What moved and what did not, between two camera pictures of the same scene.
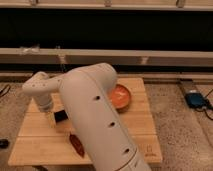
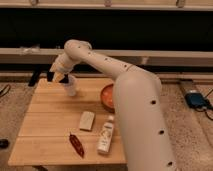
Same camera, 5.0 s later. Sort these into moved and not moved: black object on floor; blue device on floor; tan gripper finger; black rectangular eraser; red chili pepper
Moved: tan gripper finger; black rectangular eraser
Not moved: black object on floor; red chili pepper; blue device on floor
